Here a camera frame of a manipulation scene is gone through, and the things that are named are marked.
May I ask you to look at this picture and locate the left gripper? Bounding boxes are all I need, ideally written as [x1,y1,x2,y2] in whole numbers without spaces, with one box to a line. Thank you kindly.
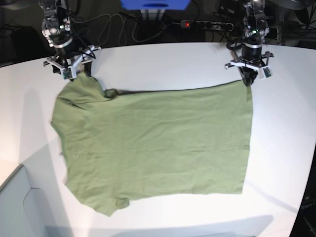
[225,43,274,86]

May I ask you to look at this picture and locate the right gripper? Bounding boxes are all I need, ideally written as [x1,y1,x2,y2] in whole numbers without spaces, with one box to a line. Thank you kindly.
[43,41,101,81]

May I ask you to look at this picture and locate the green T-shirt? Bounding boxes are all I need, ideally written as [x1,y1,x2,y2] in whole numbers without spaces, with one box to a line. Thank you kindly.
[51,75,253,216]

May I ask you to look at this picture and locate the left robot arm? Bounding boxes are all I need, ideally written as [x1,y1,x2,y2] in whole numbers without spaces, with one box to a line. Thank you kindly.
[225,0,274,87]

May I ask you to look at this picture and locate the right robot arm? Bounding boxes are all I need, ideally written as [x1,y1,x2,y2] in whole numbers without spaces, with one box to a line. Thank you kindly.
[39,0,101,81]

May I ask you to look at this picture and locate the black power strip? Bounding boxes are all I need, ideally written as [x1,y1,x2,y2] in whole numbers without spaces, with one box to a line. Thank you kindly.
[180,20,234,32]

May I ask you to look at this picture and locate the blue box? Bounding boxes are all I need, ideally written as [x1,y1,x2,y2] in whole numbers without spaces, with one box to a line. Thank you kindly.
[120,0,191,10]

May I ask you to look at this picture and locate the grey cabinet corner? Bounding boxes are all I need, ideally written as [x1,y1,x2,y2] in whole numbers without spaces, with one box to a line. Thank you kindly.
[0,165,49,237]

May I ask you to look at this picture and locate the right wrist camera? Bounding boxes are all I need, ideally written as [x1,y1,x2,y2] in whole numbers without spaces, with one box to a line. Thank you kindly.
[60,69,73,80]

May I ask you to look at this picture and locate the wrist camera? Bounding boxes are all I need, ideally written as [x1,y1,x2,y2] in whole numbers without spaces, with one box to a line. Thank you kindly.
[258,65,272,80]
[60,69,73,80]

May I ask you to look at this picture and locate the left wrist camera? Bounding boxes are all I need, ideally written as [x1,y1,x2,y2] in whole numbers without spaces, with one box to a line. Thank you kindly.
[258,65,272,80]

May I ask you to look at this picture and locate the grey looped cable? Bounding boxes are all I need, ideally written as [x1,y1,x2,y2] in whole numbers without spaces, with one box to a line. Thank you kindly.
[98,12,171,45]

